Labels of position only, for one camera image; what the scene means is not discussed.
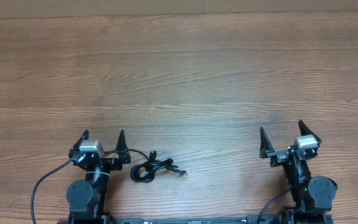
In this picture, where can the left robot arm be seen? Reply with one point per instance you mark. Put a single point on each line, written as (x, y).
(87, 197)

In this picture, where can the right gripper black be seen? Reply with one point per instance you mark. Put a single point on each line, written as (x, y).
(278, 156)

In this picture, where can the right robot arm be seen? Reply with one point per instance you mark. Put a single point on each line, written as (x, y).
(312, 196)

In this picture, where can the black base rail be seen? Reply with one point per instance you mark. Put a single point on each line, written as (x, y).
(250, 219)

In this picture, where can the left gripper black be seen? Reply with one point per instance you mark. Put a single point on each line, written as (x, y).
(116, 163)

